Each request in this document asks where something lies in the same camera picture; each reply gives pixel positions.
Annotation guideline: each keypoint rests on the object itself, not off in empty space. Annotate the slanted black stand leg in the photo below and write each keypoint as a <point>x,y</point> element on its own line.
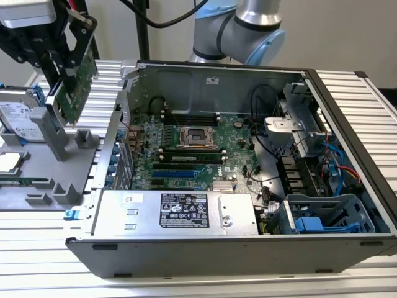
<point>96,49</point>

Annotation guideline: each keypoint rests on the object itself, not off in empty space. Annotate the hard disk in blue carrier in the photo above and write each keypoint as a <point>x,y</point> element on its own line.
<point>18,118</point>

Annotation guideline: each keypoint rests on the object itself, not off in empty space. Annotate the grey plastic disk bay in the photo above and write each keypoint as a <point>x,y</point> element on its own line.
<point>325,200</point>

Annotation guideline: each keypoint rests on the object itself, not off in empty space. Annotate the silver coin battery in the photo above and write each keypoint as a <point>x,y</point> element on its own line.
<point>238,124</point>

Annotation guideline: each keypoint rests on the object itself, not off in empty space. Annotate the white sticker on case wall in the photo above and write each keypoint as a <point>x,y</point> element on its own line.
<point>212,80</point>

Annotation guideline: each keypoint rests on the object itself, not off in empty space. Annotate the red stand clamp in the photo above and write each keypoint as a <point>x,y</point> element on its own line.
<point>71,3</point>

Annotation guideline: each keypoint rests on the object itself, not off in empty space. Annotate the green motherboard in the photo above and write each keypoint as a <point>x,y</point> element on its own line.
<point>235,146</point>

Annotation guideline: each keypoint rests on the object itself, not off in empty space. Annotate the CPU socket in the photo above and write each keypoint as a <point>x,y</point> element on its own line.
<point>195,136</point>

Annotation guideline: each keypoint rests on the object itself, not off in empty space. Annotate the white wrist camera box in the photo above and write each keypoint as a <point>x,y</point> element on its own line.
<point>24,18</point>

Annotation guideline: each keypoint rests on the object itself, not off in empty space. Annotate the loose green RAM stick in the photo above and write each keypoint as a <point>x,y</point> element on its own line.
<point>21,180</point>

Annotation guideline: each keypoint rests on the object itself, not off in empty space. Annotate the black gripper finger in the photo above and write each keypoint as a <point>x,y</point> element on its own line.
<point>83,37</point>
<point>31,46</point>

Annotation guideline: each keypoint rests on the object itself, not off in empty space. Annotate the silver metal drive bracket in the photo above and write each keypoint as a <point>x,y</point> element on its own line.
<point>273,133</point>

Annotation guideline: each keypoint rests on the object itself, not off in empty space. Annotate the grey open PC case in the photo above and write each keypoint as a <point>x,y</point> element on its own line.
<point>186,257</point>

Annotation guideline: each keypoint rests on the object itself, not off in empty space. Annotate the blue expansion slot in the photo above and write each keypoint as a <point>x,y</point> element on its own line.
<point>173,175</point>

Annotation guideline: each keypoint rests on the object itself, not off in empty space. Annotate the installed RAM stick white label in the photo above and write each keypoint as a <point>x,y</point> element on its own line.
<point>186,158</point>

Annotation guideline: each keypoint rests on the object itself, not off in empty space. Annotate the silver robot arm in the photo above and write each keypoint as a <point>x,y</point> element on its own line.
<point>235,34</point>

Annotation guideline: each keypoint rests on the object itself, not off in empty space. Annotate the grey plastic parts rack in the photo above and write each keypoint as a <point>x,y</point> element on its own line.
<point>43,124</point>

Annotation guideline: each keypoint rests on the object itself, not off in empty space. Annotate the silver finned chipset heatsink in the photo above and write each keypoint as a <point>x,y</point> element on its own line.
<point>222,186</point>

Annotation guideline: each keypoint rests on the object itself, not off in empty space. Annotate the silver power supply unit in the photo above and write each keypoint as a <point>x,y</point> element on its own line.
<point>118,223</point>

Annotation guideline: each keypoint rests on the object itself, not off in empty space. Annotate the black power supply label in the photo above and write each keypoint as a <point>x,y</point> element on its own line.
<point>173,218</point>

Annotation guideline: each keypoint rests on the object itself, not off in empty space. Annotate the small blue plastic latch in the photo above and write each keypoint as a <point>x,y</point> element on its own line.
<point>71,214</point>

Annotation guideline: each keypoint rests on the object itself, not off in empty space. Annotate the silver CPU chip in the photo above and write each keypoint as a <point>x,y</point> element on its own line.
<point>9,164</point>

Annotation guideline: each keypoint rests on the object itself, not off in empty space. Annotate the small black intrusion switch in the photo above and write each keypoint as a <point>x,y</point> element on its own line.
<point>118,107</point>

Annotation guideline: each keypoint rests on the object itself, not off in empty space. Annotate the upright black stand pole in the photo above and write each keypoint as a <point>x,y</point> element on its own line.
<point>142,43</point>

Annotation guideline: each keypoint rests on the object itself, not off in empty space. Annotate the white sticker on power supply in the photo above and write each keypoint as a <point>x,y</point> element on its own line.
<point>133,198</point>

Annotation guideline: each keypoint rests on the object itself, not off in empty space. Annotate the long black expansion slot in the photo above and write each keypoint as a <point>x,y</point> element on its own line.
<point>176,167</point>

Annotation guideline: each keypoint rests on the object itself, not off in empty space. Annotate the blue plastic bay clip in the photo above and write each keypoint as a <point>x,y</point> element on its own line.
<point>308,225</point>

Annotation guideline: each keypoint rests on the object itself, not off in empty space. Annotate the green graphics card black shroud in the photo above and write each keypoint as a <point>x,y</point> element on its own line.
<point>77,93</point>

